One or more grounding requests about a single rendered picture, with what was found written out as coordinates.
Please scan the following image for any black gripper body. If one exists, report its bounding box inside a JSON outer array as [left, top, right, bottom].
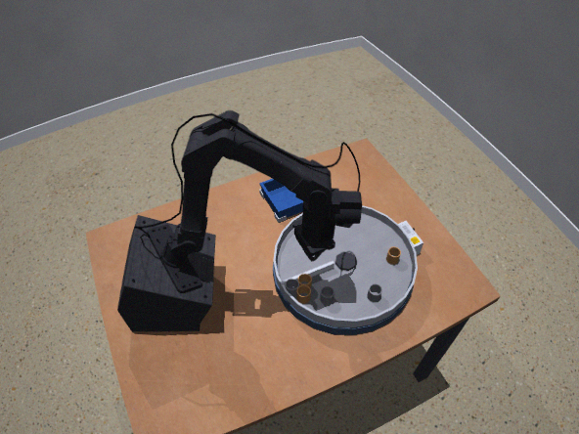
[[292, 219, 335, 256]]

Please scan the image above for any bronze bushing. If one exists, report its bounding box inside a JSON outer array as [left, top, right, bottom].
[[296, 285, 311, 304], [298, 274, 312, 288], [386, 247, 401, 265]]

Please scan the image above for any blue open crate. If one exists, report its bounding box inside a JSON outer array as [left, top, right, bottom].
[[261, 179, 303, 218]]

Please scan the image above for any grey round turntable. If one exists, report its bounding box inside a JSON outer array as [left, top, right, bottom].
[[273, 205, 423, 335]]

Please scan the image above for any grey metal bushing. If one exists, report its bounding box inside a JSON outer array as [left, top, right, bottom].
[[286, 279, 299, 297], [367, 283, 382, 302], [320, 286, 334, 305]]

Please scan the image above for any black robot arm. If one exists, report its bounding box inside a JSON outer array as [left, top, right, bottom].
[[147, 110, 362, 293]]

